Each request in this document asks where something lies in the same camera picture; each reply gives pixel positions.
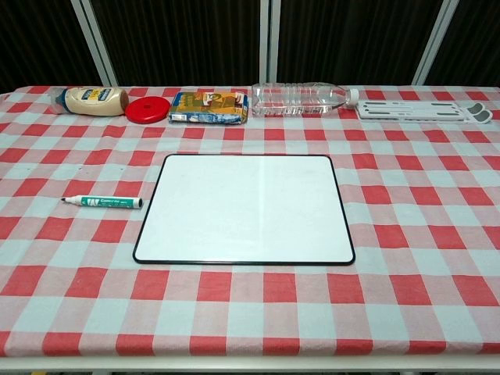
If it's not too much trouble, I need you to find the green whiteboard marker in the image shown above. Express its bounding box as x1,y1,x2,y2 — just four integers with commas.
60,195,144,209

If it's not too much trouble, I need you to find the black framed whiteboard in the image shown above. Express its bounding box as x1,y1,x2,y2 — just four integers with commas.
132,153,356,266

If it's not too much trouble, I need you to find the red white checkered tablecloth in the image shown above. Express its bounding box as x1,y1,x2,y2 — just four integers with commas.
0,84,500,359

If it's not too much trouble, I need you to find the yellow blue snack package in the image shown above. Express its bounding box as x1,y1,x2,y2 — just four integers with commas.
168,90,251,126

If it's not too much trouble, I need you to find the clear plastic water bottle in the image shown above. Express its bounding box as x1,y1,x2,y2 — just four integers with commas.
251,81,360,117

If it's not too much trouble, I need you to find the red round lid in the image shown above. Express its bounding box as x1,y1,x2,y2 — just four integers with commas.
124,97,172,125

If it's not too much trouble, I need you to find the dark partition panel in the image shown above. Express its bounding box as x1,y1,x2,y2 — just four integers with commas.
276,0,445,85
90,0,263,87
424,0,500,88
0,0,103,95

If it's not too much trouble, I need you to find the mayonnaise squeeze bottle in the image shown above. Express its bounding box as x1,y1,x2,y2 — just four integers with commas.
50,86,130,117

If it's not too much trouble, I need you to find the white folding laptop stand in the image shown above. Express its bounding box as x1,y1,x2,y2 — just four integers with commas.
356,99,495,125

